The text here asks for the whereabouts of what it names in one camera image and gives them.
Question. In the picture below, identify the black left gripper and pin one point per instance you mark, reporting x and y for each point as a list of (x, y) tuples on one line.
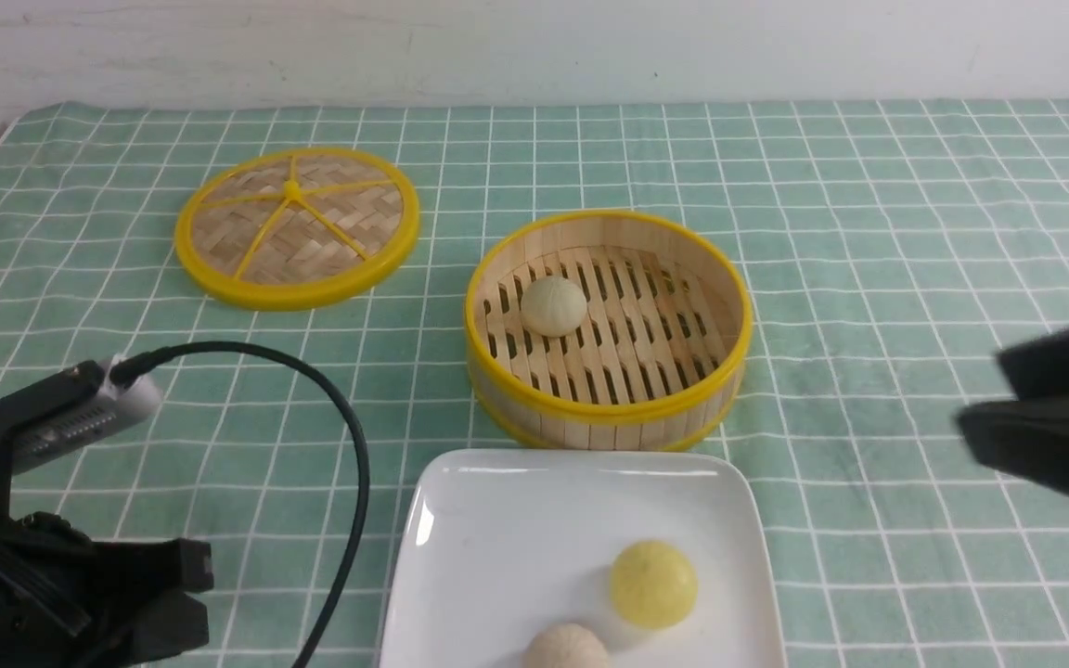
[(63, 597)]

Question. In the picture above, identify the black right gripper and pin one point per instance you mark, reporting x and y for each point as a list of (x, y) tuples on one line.
[(1026, 436)]

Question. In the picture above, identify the yellow steamed bun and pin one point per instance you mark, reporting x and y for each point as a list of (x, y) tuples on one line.
[(652, 585)]

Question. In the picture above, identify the pale white steamed bun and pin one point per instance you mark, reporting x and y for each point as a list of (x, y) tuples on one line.
[(553, 307)]

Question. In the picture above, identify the white square plate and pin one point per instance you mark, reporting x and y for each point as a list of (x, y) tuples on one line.
[(502, 543)]

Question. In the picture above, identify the beige steamed bun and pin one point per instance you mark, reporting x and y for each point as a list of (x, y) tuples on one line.
[(566, 646)]

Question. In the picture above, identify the yellow-rimmed woven steamer lid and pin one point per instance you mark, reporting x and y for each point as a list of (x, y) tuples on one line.
[(299, 229)]

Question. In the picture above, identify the yellow-rimmed bamboo steamer basket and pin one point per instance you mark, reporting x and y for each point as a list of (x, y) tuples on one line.
[(658, 359)]

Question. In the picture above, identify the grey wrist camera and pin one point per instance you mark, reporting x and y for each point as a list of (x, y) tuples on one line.
[(62, 413)]

